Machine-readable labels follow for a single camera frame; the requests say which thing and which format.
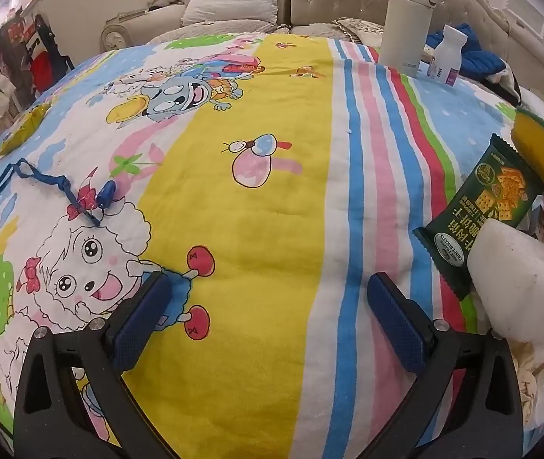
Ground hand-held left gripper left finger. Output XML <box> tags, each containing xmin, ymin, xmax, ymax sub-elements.
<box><xmin>14</xmin><ymin>272</ymin><xmax>177</xmax><ymax>459</ymax></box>

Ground green cracker packet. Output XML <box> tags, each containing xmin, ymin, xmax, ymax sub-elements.
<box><xmin>413</xmin><ymin>134</ymin><xmax>544</xmax><ymax>301</ymax></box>

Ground hanging red clothes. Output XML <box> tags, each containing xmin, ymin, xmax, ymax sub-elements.
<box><xmin>26</xmin><ymin>14</ymin><xmax>74</xmax><ymax>89</ymax></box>

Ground small white purple-label bottle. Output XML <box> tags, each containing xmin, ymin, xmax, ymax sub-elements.
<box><xmin>427</xmin><ymin>25</ymin><xmax>468</xmax><ymax>86</ymax></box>

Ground white thermos bottle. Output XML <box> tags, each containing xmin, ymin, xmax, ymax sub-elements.
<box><xmin>378</xmin><ymin>0</ymin><xmax>435</xmax><ymax>80</ymax></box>

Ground cartoon printed blanket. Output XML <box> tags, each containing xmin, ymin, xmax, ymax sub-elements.
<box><xmin>0</xmin><ymin>33</ymin><xmax>544</xmax><ymax>459</ymax></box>

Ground beige fuzzy seat cover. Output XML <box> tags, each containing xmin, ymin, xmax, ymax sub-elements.
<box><xmin>145</xmin><ymin>21</ymin><xmax>292</xmax><ymax>51</ymax></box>

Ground white foam block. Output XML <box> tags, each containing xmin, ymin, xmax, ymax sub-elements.
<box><xmin>470</xmin><ymin>218</ymin><xmax>544</xmax><ymax>349</ymax></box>

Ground white pillow patterned trim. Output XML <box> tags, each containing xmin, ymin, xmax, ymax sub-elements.
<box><xmin>332</xmin><ymin>18</ymin><xmax>388</xmax><ymax>46</ymax></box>

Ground white ruffled pillow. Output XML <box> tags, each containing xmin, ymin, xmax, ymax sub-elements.
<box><xmin>181</xmin><ymin>0</ymin><xmax>279</xmax><ymax>27</ymax></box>

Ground black cloth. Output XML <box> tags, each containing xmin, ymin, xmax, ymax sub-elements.
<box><xmin>487</xmin><ymin>64</ymin><xmax>524</xmax><ymax>106</ymax></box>

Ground blue lanyard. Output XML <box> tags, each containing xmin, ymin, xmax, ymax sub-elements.
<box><xmin>0</xmin><ymin>158</ymin><xmax>117</xmax><ymax>228</ymax></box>

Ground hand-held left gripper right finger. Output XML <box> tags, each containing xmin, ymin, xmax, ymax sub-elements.
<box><xmin>366</xmin><ymin>272</ymin><xmax>525</xmax><ymax>459</ymax></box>

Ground blue cloth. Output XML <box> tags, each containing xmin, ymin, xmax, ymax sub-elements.
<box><xmin>425</xmin><ymin>23</ymin><xmax>506</xmax><ymax>77</ymax></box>

